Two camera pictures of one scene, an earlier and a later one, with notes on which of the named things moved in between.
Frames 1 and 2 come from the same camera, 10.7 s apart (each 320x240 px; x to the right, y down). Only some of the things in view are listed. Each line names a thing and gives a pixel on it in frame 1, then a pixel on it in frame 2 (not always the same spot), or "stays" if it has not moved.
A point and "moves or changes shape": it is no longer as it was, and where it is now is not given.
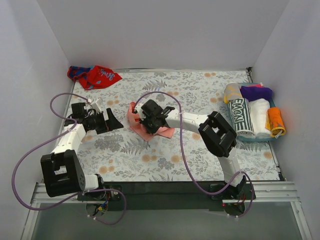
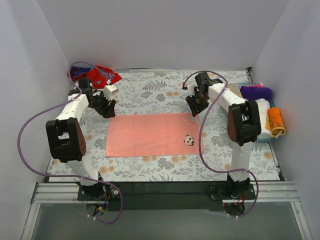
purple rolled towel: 250,92 stays
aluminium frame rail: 265,192 stays
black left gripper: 106,124 -> 103,105
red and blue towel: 91,76 stays
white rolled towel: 259,109 stays
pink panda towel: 139,130 moves or changes shape
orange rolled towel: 275,122 stays
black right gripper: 146,121 -> 196,101
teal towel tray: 273,104 stays
